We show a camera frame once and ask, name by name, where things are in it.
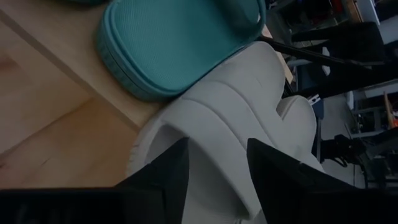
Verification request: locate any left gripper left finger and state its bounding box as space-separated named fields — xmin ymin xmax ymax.
xmin=0 ymin=136 xmax=190 ymax=224

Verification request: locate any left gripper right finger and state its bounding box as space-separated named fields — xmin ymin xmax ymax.
xmin=246 ymin=138 xmax=398 ymax=224

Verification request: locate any grey slide sandal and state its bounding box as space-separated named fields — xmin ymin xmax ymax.
xmin=126 ymin=41 xmax=326 ymax=224

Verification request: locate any wooden shelf with black frame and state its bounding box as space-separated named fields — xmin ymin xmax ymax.
xmin=0 ymin=0 xmax=295 ymax=133

